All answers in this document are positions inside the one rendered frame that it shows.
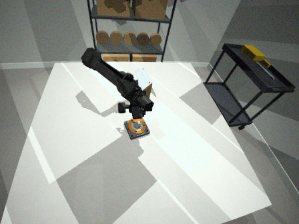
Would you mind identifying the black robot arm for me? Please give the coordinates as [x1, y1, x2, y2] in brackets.
[81, 47, 154, 119]

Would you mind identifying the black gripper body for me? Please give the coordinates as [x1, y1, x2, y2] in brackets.
[118, 102, 138, 113]

